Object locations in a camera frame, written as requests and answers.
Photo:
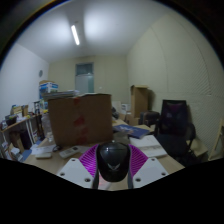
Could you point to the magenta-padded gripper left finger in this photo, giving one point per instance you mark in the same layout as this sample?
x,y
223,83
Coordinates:
x,y
75,173

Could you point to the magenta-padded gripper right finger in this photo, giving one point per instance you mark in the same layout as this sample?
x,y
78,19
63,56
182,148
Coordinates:
x,y
151,171

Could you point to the black computer mouse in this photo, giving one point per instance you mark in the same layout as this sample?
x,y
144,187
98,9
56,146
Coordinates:
x,y
113,161

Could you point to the white open book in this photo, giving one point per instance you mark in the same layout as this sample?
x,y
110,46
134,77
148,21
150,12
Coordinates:
x,y
148,146

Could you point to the small flat white device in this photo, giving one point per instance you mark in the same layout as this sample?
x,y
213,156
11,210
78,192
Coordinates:
x,y
43,155

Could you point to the white paper sheet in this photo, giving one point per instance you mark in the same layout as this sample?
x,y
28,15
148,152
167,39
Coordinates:
x,y
43,148

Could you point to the blue book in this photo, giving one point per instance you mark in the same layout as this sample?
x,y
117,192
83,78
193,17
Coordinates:
x,y
131,131

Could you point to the clear plastic tub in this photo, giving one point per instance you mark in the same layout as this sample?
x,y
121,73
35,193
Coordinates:
x,y
120,137

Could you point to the black office chair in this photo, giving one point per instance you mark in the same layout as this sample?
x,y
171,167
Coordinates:
x,y
175,126

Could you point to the clear plastic jug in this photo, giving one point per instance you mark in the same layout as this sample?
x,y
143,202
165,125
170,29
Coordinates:
x,y
47,128

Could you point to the large brown cardboard box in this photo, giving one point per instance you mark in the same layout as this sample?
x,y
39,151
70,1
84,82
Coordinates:
x,y
80,120

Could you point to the cluttered shelf unit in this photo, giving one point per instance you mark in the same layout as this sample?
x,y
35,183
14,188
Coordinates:
x,y
16,133

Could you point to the tall open cardboard box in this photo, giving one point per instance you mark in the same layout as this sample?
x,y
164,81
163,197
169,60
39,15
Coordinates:
x,y
140,100

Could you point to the blue-printed white carton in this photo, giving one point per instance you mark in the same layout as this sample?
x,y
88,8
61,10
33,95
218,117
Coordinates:
x,y
48,89

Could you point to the ceiling tube light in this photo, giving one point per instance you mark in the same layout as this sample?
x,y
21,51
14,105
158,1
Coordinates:
x,y
75,34

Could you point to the round wall clock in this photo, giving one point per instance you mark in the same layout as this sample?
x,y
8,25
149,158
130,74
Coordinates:
x,y
40,73

